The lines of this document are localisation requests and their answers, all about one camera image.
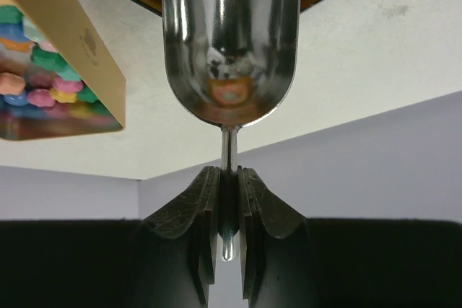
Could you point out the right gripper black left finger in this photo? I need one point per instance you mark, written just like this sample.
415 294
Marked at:
164 260

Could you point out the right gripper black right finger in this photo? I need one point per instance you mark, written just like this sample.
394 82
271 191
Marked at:
289 260

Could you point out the gold tin pastel star candies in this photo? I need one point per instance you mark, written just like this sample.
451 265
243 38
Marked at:
57 76

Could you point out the shiny metal scoop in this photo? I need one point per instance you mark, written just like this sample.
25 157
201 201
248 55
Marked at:
230 63

